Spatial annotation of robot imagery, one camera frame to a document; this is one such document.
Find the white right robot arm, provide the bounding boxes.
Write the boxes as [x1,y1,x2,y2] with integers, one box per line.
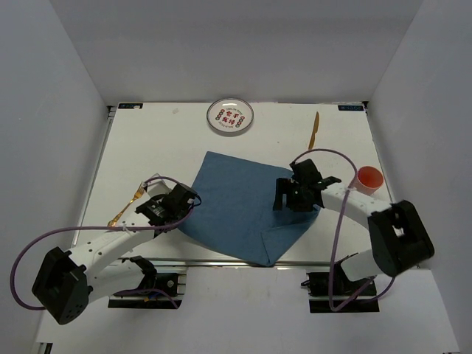
[273,159,435,294]

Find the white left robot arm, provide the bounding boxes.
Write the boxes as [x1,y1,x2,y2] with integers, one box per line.
[32,184,201,325]

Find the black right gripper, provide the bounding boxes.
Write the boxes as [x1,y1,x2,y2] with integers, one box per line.
[273,178,314,212]

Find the left blue corner label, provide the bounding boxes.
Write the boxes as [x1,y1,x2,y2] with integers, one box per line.
[117,103,143,110]

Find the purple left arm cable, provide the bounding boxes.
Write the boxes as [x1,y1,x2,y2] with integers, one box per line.
[9,176,196,310]

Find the gold fork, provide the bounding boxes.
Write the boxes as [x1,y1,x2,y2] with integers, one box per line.
[107,182,146,227]

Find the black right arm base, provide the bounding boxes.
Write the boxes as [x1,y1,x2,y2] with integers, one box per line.
[300,271,381,315]

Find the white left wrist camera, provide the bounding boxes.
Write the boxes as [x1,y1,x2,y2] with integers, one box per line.
[142,173,171,198]

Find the blue cloth napkin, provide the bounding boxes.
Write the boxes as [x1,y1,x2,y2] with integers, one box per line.
[179,151,319,266]

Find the white patterned plate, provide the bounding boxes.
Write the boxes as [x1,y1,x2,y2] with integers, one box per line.
[206,98,254,136]

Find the right blue corner label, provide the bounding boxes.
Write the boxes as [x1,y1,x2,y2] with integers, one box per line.
[338,105,364,111]

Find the blue corner label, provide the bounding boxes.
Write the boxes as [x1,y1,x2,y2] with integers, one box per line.
[338,105,364,111]
[117,103,143,110]

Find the gold knife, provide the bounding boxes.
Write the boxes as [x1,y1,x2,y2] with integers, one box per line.
[308,111,320,150]

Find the red plastic cup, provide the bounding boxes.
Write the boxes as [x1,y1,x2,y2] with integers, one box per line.
[354,166,384,195]

